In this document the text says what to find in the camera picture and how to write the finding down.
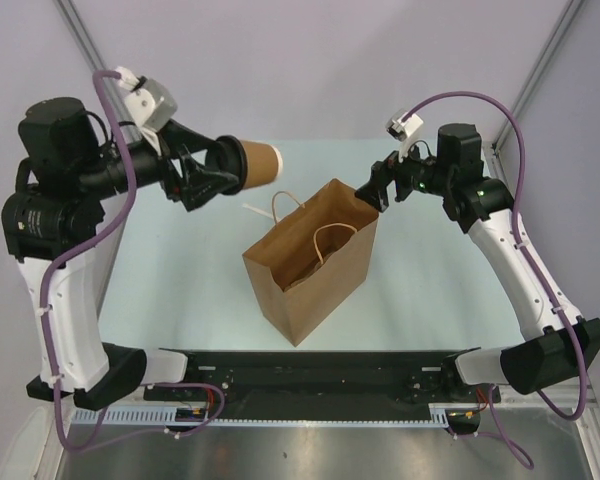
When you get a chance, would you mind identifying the black plastic cup lid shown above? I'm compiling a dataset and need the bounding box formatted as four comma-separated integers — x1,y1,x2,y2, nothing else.
204,135,248,196

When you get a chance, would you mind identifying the brown pulp cup carrier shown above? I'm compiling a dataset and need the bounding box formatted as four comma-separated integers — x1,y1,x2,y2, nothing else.
281,237,352,292

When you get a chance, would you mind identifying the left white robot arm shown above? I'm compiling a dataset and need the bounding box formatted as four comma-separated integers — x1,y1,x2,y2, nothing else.
1,97,248,411

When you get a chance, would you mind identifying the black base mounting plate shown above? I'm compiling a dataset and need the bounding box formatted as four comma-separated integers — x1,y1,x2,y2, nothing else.
143,350,489,424

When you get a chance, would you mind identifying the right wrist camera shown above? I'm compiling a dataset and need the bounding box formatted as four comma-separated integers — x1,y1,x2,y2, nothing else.
385,110,424,159

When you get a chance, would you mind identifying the white wrapped straw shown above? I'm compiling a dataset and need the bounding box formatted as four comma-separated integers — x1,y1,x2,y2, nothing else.
242,203,274,220

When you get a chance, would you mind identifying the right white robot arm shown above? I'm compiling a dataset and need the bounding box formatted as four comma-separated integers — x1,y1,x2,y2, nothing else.
355,116,600,401

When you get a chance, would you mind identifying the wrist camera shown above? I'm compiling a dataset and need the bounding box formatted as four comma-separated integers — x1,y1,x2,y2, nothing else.
385,110,424,159
115,66,178,133

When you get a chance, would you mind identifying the purple cable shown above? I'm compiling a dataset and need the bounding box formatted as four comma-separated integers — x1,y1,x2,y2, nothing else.
407,90,594,471
37,68,226,454

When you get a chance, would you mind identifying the brown paper coffee cup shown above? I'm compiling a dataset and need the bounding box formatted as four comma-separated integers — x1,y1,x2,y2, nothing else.
240,140,284,189

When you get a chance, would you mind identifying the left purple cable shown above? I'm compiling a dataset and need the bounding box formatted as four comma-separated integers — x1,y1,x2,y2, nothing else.
37,68,226,454

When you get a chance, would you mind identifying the brown paper bag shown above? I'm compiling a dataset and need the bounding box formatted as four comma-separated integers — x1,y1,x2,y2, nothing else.
243,179,379,346

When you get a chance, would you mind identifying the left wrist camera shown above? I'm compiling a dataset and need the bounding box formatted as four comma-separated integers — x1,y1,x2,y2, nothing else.
115,66,178,133

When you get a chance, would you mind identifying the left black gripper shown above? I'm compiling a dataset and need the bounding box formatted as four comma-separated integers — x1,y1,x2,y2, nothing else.
75,117,237,209

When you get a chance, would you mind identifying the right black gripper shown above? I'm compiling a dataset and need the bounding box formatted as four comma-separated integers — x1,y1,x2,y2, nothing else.
355,132,454,213

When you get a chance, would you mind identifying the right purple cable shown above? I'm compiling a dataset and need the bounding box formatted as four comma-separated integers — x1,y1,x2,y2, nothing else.
407,90,594,471

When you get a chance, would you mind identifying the white slotted cable duct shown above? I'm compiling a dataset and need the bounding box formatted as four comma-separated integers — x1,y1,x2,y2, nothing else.
72,405,454,427

